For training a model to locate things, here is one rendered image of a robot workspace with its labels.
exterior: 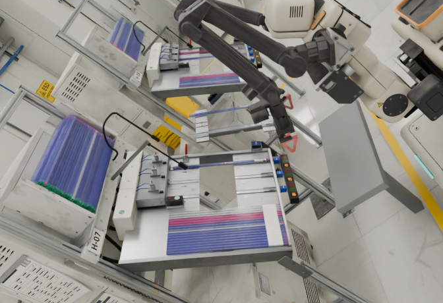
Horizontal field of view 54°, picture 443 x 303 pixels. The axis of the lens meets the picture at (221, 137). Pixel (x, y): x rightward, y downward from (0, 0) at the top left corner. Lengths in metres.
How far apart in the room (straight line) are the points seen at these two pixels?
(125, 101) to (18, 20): 2.35
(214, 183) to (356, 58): 1.99
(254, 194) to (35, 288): 1.03
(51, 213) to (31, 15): 3.45
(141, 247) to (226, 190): 1.70
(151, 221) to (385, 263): 1.23
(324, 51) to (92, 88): 1.91
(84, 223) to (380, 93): 1.30
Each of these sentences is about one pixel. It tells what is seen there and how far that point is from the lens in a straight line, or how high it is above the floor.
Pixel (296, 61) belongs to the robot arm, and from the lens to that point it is 1.48.
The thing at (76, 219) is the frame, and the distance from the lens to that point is 1.88.
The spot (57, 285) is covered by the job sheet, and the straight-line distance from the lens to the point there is 2.03.
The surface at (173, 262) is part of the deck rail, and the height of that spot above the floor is 1.05.
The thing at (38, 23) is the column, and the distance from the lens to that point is 5.09.
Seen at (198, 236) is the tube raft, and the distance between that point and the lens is 1.90.
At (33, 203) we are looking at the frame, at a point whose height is 1.62.
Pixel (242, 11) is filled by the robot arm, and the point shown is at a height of 1.37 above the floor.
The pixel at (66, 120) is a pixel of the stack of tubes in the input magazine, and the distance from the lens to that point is 2.19.
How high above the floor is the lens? 1.89
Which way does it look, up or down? 24 degrees down
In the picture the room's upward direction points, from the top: 55 degrees counter-clockwise
